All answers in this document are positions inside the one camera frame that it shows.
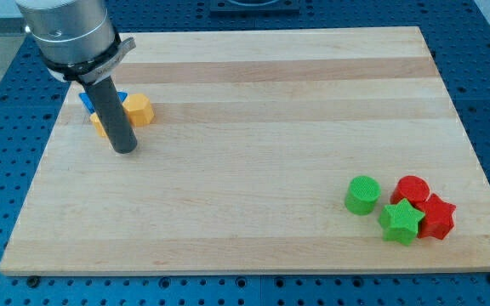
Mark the yellow heart block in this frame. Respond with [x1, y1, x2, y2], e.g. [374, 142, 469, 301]
[89, 112, 107, 138]

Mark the blue triangle block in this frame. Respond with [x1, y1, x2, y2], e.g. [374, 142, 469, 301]
[78, 91, 128, 114]

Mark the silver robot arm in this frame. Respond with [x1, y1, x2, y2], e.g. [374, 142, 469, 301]
[16, 0, 136, 85]

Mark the wooden board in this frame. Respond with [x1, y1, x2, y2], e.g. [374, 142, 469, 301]
[0, 26, 490, 276]

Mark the yellow hexagon block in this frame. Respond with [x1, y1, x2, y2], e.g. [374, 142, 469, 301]
[122, 93, 155, 128]

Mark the green cylinder block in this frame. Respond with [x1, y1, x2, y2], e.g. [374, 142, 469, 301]
[345, 175, 381, 216]

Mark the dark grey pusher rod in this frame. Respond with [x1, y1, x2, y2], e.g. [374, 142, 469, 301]
[83, 76, 138, 154]

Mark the green star block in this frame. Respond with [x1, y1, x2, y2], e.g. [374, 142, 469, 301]
[378, 198, 425, 246]

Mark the red cylinder block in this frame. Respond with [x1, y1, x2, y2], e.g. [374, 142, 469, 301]
[390, 175, 430, 206]

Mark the red star block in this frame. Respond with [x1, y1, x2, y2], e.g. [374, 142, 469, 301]
[414, 194, 456, 240]

